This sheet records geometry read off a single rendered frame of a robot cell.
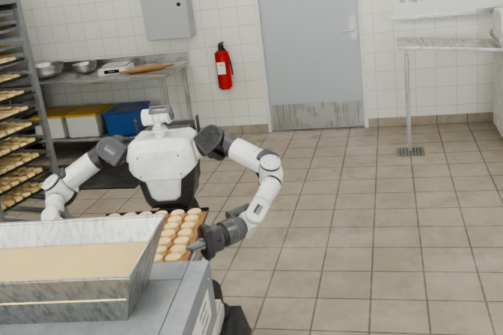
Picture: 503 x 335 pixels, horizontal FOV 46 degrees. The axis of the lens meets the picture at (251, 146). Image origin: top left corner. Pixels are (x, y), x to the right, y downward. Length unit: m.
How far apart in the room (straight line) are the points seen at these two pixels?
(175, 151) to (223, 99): 4.34
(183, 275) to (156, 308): 0.14
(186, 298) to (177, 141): 1.09
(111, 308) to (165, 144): 1.15
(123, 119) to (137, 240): 4.97
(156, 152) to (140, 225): 0.92
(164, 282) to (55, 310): 0.25
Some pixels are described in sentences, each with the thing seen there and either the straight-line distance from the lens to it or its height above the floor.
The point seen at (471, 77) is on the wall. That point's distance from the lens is 6.39.
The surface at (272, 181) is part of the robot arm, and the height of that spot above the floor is 1.08.
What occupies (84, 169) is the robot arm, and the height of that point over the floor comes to 1.13.
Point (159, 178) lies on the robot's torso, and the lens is 2.37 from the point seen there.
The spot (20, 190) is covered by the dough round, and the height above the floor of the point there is 0.78.
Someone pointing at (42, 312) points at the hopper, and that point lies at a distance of 1.35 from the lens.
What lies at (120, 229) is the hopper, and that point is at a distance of 1.45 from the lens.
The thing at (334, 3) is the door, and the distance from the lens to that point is 6.27.
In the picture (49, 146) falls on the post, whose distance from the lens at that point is 3.49.
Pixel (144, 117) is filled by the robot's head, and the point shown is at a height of 1.32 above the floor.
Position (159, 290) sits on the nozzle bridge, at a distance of 1.39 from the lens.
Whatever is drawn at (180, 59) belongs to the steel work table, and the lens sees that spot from 6.59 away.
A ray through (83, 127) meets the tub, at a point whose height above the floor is 0.35.
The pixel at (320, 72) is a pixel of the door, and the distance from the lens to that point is 6.39.
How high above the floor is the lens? 1.87
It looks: 18 degrees down
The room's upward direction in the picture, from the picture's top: 7 degrees counter-clockwise
